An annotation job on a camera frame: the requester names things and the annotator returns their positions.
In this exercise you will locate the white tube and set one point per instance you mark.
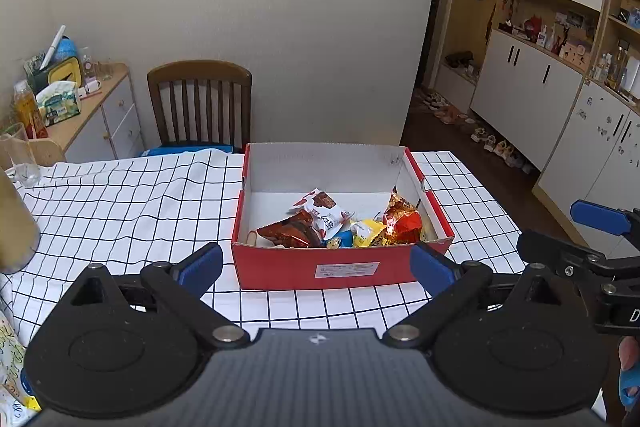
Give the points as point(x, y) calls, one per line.
point(55, 42)

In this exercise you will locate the blue seat cushion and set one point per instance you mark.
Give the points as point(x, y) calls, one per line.
point(170, 151)

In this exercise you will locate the brown wooden chair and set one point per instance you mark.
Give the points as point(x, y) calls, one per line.
point(200, 69)

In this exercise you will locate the person's right hand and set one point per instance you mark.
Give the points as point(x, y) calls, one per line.
point(630, 354)

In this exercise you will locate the small glass cup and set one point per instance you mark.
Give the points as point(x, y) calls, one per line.
point(104, 69)

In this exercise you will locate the row of shoes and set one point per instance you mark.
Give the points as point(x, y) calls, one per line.
point(500, 149)

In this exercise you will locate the dark red snack packet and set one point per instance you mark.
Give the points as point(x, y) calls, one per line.
point(295, 232)

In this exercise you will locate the white cabinet with stickers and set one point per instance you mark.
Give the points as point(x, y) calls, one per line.
point(590, 147)

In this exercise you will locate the white red printed bag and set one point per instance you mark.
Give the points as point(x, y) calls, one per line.
point(12, 372)

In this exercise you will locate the white black checkered tablecloth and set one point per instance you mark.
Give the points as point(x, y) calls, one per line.
point(125, 217)

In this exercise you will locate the red cardboard box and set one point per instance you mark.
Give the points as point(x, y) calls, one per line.
point(280, 262)

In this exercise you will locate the group of clear bottles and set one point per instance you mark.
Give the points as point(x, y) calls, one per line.
point(612, 69)

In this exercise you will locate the orange drink bottle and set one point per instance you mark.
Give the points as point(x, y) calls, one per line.
point(27, 112)

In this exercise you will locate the white lower cabinet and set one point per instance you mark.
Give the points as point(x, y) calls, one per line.
point(525, 97)

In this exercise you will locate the white orange snack packet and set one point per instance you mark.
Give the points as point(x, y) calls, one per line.
point(320, 207)

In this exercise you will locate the wooden white side cabinet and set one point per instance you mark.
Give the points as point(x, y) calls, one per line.
point(117, 107)

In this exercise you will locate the clutter of small household goods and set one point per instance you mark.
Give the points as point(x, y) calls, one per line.
point(550, 37)

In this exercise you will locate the pair of dark shoes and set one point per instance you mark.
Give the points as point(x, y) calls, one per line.
point(457, 58)

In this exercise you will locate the blue snack packet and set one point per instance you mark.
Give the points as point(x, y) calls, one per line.
point(342, 239)

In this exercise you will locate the green tissue pack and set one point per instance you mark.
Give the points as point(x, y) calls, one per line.
point(60, 104)

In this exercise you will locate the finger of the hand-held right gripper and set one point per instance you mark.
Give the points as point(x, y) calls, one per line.
point(565, 254)
point(600, 217)

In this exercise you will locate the clear glass cup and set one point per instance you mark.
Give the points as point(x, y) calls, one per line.
point(22, 157)

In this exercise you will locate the wooden open shelf unit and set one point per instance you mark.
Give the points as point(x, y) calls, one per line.
point(620, 21)

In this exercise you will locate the red yellow snack packet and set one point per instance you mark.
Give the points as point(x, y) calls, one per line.
point(402, 222)

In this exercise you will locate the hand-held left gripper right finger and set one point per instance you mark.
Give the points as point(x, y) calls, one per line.
point(432, 269)

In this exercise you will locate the white countertop container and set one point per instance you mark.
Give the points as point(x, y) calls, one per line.
point(634, 74)

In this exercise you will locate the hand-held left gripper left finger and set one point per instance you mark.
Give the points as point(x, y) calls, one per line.
point(202, 264)

